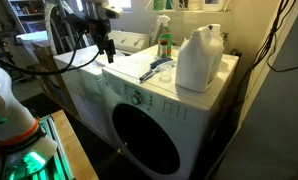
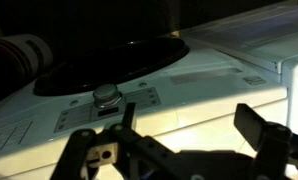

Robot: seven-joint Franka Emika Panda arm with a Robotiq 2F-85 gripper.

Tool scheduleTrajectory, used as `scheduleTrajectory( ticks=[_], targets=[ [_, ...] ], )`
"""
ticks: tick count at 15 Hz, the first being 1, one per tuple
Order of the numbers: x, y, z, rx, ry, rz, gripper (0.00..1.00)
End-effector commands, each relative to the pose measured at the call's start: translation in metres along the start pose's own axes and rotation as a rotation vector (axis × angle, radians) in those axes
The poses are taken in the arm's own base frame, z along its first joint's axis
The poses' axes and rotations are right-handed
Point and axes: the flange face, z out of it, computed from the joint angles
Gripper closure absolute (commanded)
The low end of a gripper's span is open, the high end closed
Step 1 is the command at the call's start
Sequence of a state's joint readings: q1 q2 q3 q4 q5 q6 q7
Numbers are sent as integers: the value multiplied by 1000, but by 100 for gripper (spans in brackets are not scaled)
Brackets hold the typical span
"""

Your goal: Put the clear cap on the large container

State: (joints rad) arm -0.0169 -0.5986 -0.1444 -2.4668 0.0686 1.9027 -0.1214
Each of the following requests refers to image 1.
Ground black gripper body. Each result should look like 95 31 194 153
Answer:
86 17 113 44

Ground clear plastic cap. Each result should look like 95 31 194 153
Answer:
158 62 174 84

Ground white top-load dryer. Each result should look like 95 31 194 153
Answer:
52 29 150 143

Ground black brush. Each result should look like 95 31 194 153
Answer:
138 57 174 84

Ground green spray bottle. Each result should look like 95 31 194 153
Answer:
156 14 174 59

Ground brown cardboard box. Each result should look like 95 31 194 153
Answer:
32 40 67 103

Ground green bottle on shelf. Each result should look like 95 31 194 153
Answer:
152 0 165 11

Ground cluttered storage shelf unit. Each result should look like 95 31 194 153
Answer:
7 0 47 34

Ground white front-load washing machine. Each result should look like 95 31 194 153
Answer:
101 44 240 180

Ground large white detergent jug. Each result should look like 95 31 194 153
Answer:
174 23 225 94

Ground white detergent box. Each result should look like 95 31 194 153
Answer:
202 0 226 13

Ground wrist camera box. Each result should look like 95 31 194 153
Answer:
98 4 125 20

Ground silver flexible vent hose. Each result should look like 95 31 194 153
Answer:
148 16 164 47

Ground white wire wall shelf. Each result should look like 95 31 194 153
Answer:
144 7 232 15

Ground metal wall faucet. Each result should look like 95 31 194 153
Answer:
221 31 231 45

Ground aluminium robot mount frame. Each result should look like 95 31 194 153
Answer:
2 114 74 180

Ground black wall cables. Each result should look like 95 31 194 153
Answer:
234 0 298 103

